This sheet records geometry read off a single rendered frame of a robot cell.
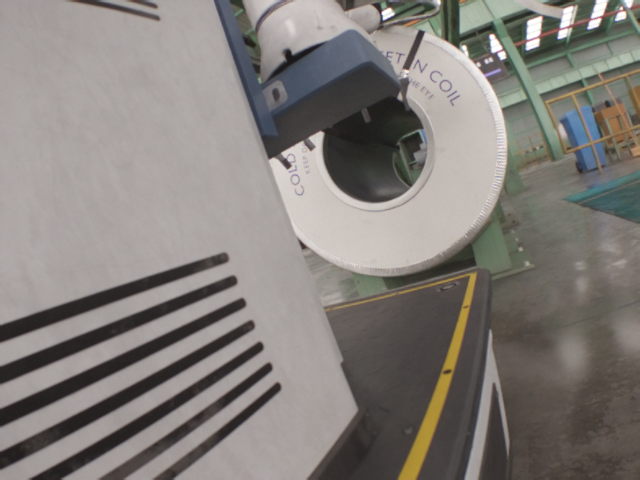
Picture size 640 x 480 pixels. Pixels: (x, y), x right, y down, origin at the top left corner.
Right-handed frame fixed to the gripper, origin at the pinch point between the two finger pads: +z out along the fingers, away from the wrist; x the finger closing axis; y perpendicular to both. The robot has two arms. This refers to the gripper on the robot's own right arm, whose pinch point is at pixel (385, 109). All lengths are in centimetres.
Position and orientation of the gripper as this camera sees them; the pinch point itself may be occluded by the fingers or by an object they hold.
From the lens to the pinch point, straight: 109.2
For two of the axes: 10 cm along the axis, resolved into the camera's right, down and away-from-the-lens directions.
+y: -2.2, 5.2, -8.3
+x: 9.1, -2.1, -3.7
